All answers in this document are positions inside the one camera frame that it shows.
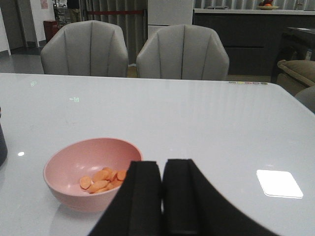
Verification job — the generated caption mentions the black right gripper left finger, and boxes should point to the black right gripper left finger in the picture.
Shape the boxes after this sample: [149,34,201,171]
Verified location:
[89,161,162,236]

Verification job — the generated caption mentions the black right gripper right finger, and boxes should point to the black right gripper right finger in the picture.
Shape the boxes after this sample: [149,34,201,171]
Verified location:
[162,159,274,236]

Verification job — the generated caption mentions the orange ham slices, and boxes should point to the orange ham slices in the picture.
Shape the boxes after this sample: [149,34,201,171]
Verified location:
[79,167,127,194]

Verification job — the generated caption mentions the pink bowl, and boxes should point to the pink bowl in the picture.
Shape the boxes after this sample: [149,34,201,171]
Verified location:
[43,138,142,212]

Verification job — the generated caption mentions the dark blue saucepan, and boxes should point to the dark blue saucepan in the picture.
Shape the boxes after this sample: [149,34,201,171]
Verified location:
[0,106,8,167]

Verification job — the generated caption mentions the right grey chair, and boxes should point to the right grey chair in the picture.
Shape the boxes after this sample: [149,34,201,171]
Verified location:
[136,25,229,81]

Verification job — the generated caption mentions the grey chair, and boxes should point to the grey chair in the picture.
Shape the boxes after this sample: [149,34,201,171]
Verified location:
[136,25,229,81]
[40,20,128,77]

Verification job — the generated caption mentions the left grey chair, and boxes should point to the left grey chair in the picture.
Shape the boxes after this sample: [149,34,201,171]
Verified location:
[40,20,128,77]

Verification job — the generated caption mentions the beige cushion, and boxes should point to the beige cushion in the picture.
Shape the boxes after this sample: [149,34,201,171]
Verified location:
[276,59,315,95]

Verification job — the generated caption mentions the dark kitchen counter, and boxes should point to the dark kitchen counter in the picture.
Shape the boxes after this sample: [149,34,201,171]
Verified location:
[193,8,315,76]

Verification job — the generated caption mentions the dark appliance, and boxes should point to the dark appliance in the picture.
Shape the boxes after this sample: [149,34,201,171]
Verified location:
[278,28,315,61]

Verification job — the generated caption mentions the white cabinet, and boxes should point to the white cabinet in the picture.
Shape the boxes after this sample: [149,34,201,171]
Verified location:
[147,0,194,37]

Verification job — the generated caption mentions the red barrier belt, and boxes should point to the red barrier belt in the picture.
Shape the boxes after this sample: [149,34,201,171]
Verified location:
[86,10,144,15]

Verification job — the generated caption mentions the red bin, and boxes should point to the red bin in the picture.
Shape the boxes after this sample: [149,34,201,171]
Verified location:
[43,20,59,43]

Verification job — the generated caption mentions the fruit plate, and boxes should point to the fruit plate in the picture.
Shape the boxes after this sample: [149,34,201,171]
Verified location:
[257,0,279,10]

